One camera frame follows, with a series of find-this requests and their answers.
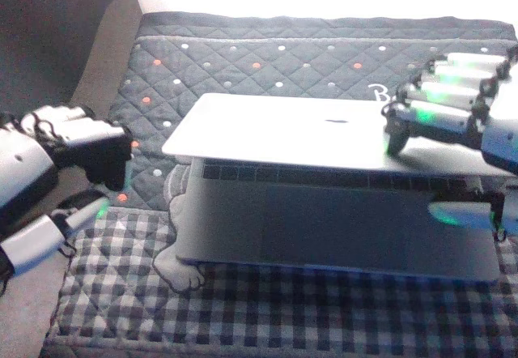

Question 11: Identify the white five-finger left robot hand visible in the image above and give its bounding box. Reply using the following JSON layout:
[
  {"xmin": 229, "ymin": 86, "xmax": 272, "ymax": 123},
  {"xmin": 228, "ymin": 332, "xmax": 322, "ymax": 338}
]
[{"xmin": 0, "ymin": 104, "xmax": 134, "ymax": 276}]

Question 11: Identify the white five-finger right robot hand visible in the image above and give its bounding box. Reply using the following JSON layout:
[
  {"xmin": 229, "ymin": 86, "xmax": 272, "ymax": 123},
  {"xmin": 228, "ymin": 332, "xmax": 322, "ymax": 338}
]
[{"xmin": 382, "ymin": 45, "xmax": 518, "ymax": 241}]

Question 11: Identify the silver laptop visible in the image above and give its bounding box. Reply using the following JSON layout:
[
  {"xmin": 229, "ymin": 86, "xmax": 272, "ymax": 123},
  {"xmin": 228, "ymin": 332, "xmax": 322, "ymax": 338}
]
[{"xmin": 161, "ymin": 92, "xmax": 518, "ymax": 283}]

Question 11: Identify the grey quilt with printed bear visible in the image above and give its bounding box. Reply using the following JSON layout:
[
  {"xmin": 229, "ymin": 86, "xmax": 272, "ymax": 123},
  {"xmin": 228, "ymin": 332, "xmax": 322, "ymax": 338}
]
[{"xmin": 40, "ymin": 11, "xmax": 518, "ymax": 358}]

